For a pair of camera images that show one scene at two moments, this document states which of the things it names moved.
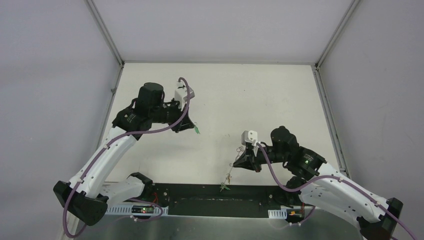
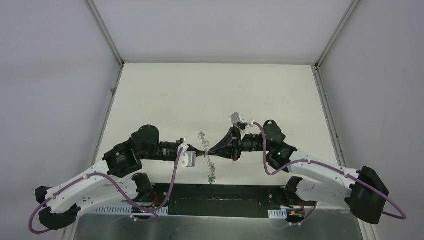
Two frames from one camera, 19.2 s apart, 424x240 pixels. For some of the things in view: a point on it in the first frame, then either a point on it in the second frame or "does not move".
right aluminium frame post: (325, 103) does not move
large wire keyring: (232, 164) -> (207, 144)
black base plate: (209, 201) does not move
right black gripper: (248, 160) -> (233, 137)
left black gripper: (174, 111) -> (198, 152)
